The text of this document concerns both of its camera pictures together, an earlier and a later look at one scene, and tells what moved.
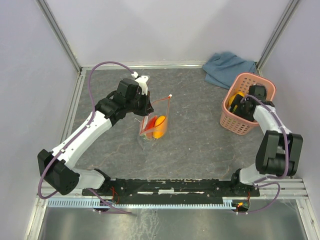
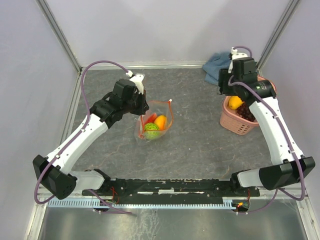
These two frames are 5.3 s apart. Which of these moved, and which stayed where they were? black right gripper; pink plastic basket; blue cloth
Moved: black right gripper
Stayed: blue cloth; pink plastic basket
